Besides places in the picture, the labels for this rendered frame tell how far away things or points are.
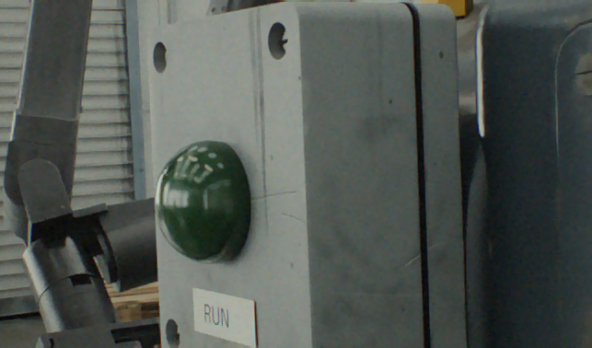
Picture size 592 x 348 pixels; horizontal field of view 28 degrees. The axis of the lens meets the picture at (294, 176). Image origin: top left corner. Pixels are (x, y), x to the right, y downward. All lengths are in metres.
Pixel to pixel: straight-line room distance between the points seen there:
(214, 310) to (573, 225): 0.09
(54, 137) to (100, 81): 7.39
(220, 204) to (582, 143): 0.08
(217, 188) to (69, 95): 0.79
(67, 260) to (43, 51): 0.20
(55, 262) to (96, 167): 7.41
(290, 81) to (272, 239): 0.04
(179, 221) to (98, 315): 0.68
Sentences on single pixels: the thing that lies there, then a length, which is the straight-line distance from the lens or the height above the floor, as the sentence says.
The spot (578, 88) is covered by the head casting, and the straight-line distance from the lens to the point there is 0.26.
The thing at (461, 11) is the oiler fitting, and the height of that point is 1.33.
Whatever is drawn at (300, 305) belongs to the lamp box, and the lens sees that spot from 0.26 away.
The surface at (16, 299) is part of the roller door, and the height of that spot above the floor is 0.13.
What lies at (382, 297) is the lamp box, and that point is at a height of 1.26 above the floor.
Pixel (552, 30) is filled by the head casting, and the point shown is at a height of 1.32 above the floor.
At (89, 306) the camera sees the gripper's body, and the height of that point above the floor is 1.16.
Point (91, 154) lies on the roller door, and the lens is 8.37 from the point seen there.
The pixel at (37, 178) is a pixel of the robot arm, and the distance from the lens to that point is 1.00.
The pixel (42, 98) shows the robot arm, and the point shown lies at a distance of 1.05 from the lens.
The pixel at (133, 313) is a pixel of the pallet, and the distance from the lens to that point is 5.87.
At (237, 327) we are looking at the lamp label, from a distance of 0.28.
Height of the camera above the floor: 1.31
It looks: 3 degrees down
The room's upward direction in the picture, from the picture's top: 2 degrees counter-clockwise
